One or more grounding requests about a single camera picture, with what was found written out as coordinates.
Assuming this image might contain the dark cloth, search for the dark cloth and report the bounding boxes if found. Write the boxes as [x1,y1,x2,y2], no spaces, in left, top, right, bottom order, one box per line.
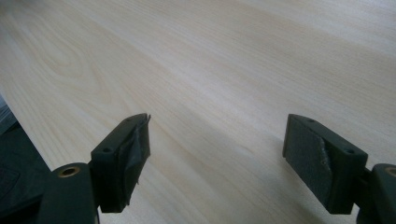
[0,121,53,219]

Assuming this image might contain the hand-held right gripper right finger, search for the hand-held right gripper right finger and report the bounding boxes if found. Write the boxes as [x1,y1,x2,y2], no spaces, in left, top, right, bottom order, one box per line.
[281,113,370,216]

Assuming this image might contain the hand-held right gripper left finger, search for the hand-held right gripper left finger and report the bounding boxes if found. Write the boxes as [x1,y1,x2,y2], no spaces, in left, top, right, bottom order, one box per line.
[89,112,152,215]

